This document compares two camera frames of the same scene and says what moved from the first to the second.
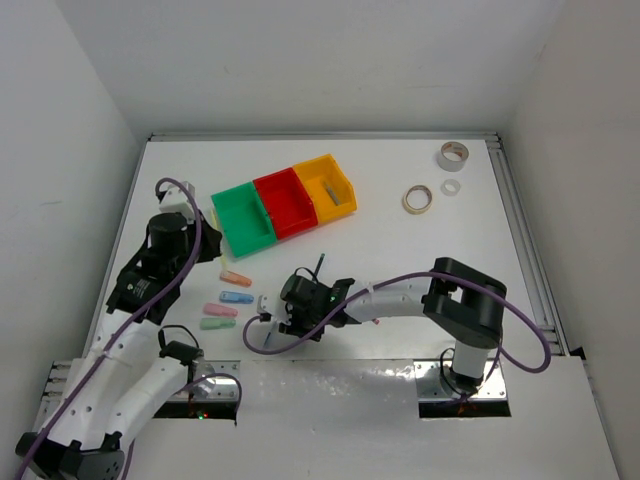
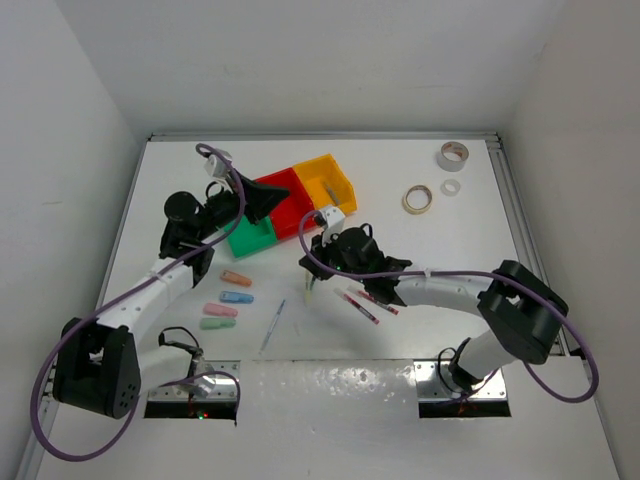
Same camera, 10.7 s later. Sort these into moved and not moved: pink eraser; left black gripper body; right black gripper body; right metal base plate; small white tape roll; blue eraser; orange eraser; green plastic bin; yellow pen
Moved: yellow pen; right black gripper body; left black gripper body
Not moved: blue eraser; green plastic bin; pink eraser; small white tape roll; right metal base plate; orange eraser
